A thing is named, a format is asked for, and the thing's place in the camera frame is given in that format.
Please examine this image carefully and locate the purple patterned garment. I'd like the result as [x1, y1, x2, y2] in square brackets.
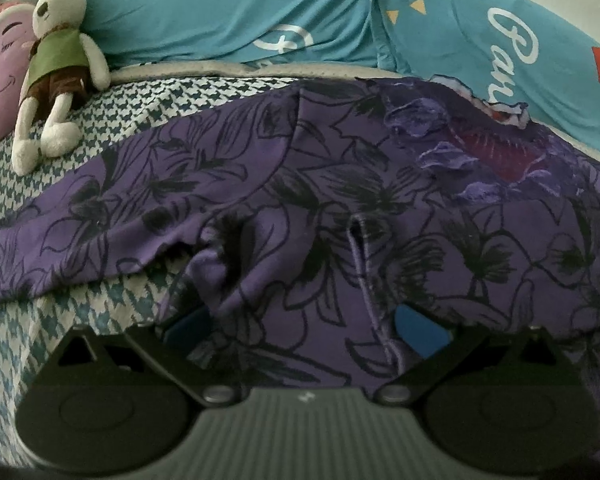
[0, 74, 600, 466]

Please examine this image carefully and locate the blue white houndstooth mat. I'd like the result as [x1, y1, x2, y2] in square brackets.
[0, 62, 600, 468]

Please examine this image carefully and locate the beige bunny plush toy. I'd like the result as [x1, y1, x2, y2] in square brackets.
[12, 0, 111, 176]

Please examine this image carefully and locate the blue cartoon print bedsheet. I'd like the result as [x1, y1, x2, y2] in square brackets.
[82, 0, 600, 151]

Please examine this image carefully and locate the pink moon plush toy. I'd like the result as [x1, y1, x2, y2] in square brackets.
[0, 1, 35, 142]

